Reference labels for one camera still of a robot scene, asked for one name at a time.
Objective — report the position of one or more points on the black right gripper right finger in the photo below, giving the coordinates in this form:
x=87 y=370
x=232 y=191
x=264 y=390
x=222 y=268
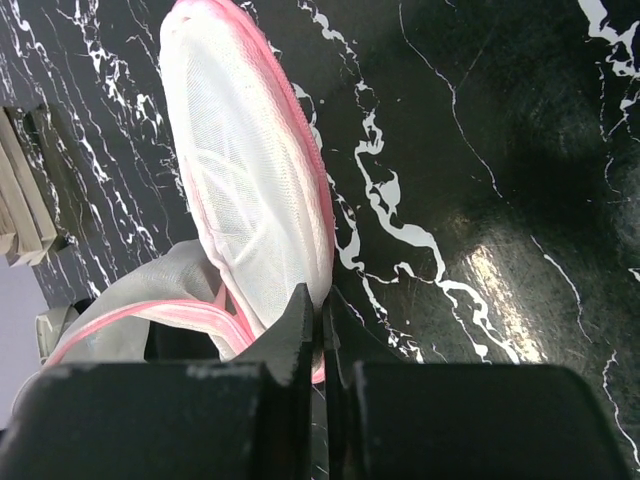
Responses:
x=353 y=356

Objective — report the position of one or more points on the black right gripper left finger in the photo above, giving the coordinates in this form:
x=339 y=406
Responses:
x=286 y=348

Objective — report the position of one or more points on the white pink mesh laundry bag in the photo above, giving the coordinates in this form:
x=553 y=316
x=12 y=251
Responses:
x=257 y=191

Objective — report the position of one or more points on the black bra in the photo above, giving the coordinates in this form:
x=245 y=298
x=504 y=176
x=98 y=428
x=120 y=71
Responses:
x=165 y=343

